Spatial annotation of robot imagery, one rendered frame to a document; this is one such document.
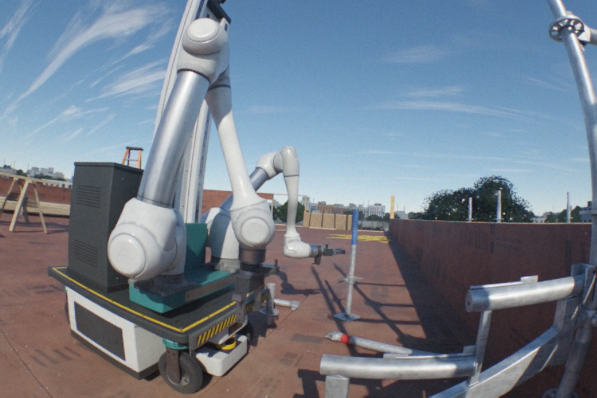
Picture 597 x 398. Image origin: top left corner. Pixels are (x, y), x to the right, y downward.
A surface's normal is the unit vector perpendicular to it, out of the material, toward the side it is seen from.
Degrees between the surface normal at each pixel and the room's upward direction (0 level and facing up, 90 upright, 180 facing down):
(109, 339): 90
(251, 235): 98
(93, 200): 90
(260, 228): 99
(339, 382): 90
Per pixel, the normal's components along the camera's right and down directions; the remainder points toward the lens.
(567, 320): -0.27, -0.15
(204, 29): 0.19, -0.22
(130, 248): 0.10, 0.03
